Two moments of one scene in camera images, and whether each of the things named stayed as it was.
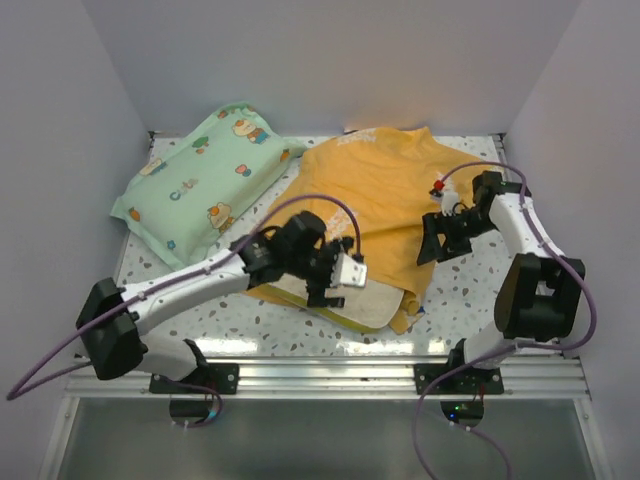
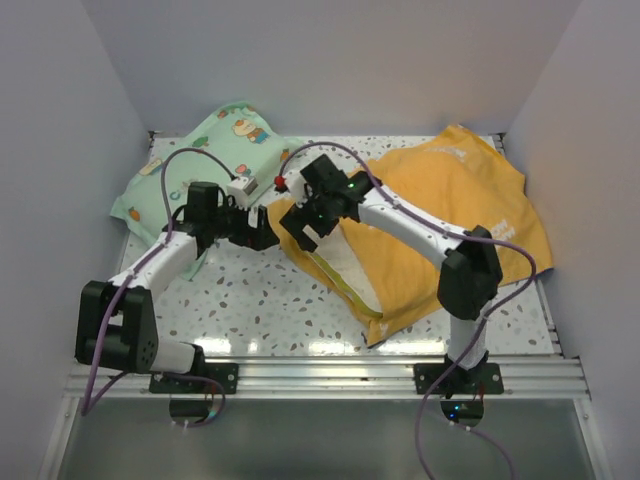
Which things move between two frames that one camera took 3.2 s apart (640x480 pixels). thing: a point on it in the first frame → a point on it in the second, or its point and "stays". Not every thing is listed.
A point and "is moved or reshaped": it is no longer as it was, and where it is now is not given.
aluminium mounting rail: (340, 377) stays
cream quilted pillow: (365, 307) is moved or reshaped
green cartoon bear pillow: (192, 194) stays
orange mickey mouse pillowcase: (373, 183) is moved or reshaped
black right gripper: (428, 250) → (295, 220)
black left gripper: (330, 250) → (258, 238)
